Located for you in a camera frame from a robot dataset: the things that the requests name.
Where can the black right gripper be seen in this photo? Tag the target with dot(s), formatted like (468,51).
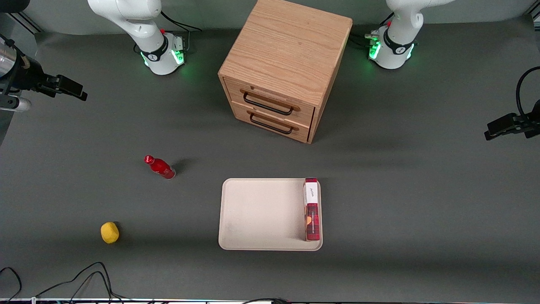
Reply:
(26,74)

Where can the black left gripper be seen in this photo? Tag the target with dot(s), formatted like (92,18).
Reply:
(532,123)

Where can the wooden board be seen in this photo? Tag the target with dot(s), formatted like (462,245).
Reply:
(233,90)

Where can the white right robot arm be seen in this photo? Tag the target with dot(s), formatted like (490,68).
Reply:
(126,17)

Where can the wooden drawer cabinet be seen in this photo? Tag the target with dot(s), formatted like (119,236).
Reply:
(287,46)

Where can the red bottle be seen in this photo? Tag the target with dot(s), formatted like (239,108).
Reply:
(161,167)

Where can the yellow lemon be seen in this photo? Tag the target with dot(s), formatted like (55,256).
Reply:
(109,232)

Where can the red tartan shortbread box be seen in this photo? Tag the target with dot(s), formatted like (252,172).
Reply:
(312,211)

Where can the beige plastic tray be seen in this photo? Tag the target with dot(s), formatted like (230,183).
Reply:
(261,215)

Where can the aluminium frame rail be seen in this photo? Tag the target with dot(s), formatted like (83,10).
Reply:
(25,23)
(535,17)

